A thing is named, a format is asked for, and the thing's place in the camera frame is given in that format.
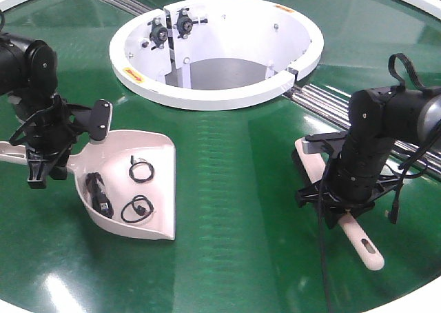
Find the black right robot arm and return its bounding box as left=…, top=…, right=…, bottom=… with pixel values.
left=296, top=85, right=440, bottom=228

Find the pink dustpan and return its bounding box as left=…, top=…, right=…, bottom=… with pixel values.
left=0, top=129, right=176, bottom=241

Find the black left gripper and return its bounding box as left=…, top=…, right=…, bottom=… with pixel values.
left=9, top=95, right=92, bottom=189

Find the black bearing left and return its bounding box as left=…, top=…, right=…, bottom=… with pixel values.
left=149, top=17, right=168, bottom=50

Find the black bearing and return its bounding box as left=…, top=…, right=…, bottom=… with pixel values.
left=149, top=17, right=168, bottom=50
left=174, top=8, right=208, bottom=39

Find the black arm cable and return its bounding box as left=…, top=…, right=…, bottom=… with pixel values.
left=317, top=52, right=441, bottom=313

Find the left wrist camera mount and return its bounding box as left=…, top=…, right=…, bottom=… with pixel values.
left=88, top=99, right=112, bottom=141

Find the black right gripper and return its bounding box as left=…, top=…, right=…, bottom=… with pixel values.
left=296, top=175, right=402, bottom=228

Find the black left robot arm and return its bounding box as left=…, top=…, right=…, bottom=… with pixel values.
left=1, top=33, right=92, bottom=189

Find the pink hand brush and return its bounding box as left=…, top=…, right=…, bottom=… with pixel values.
left=294, top=137, right=384, bottom=271

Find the black bearing right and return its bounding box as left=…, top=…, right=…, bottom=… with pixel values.
left=174, top=8, right=208, bottom=39

